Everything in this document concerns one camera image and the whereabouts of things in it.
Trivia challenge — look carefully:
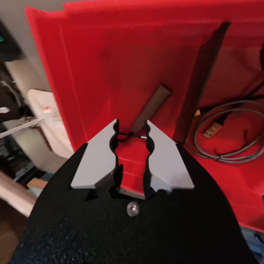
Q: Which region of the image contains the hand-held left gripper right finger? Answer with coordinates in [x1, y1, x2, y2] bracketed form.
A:
[143, 120, 195, 200]

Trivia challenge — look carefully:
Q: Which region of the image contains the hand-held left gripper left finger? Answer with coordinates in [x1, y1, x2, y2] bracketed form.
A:
[71, 119, 124, 199]

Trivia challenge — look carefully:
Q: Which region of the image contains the grey braided usb-c cable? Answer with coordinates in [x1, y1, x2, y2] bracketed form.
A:
[185, 100, 264, 165]

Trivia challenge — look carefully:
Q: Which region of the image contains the grey usb hub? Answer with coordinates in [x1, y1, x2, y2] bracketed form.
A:
[130, 85, 172, 134]

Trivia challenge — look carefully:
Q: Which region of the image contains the red plastic bin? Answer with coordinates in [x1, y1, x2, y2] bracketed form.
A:
[25, 0, 264, 233]

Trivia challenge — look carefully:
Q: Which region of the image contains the white stand pole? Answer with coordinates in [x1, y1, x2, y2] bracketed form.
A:
[0, 119, 40, 139]

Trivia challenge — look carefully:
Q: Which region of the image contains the dark bin divider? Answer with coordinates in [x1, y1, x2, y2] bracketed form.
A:
[173, 22, 231, 143]

